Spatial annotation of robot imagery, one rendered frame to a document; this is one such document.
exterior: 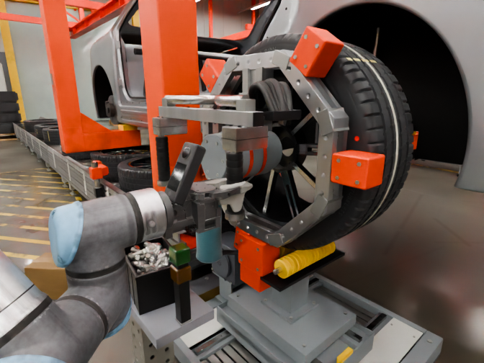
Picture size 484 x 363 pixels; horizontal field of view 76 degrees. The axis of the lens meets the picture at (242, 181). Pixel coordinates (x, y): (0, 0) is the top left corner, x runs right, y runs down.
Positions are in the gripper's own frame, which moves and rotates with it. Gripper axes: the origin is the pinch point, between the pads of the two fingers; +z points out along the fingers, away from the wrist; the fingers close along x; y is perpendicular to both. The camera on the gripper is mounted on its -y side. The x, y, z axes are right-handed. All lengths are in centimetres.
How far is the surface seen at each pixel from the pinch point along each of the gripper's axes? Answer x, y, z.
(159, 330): -11.7, 37.9, -16.7
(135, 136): -252, 21, 76
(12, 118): -858, 35, 24
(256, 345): -16, 68, 21
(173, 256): -10.4, 18.5, -12.3
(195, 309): -12.8, 37.9, -5.6
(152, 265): -22.9, 26.4, -12.6
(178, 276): -9.3, 23.5, -12.0
